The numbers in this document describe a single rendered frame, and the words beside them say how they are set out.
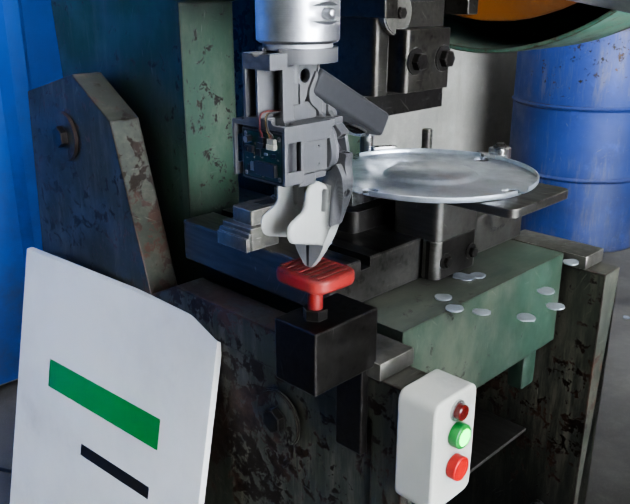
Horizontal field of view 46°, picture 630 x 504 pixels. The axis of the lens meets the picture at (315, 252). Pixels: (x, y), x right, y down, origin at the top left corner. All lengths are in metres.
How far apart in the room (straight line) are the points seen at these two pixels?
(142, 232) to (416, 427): 0.55
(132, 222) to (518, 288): 0.57
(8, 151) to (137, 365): 0.97
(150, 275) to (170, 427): 0.23
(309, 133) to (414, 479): 0.39
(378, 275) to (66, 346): 0.60
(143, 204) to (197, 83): 0.20
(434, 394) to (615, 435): 1.24
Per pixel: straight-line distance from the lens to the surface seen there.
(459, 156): 1.17
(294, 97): 0.68
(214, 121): 1.15
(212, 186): 1.16
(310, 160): 0.67
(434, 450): 0.81
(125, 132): 1.16
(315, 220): 0.71
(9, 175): 2.05
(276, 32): 0.66
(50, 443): 1.44
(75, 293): 1.31
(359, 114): 0.73
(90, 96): 1.19
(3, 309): 2.13
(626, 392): 2.21
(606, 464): 1.89
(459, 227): 1.04
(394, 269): 0.99
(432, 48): 1.04
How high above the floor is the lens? 1.03
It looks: 20 degrees down
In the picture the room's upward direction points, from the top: straight up
